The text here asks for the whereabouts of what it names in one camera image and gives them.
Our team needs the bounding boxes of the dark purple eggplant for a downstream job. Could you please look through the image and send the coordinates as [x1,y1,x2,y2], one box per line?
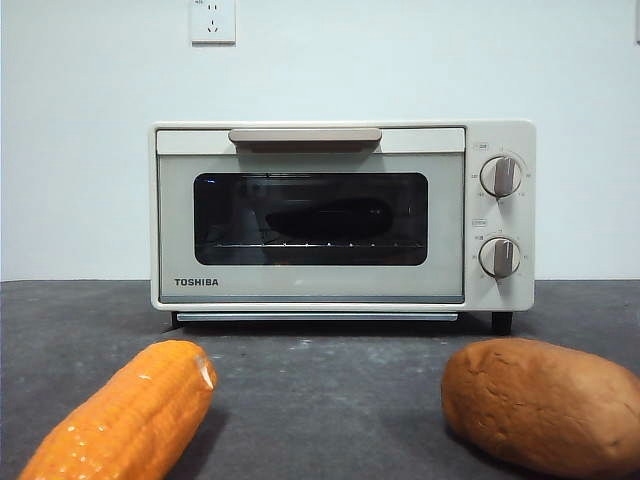
[263,197,396,240]

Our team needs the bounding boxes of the grey oven crumb tray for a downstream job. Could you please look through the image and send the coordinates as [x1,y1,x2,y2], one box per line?
[174,312,460,324]

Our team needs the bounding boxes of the beige oven dial knob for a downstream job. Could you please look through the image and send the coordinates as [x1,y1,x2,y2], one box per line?
[478,236,522,279]
[479,154,525,200]

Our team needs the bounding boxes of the white Toshiba toaster oven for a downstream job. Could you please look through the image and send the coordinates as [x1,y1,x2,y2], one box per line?
[148,118,537,335]

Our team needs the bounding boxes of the orange corn cob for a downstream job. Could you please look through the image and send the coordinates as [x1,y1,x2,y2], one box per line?
[17,339,219,480]

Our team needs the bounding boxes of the brown potato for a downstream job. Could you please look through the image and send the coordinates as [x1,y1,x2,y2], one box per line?
[440,337,640,480]

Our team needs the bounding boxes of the wire oven rack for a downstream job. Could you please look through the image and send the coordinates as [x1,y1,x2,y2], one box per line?
[214,241,424,250]

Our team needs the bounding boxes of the white wall socket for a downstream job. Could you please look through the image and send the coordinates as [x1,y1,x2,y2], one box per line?
[191,0,236,46]

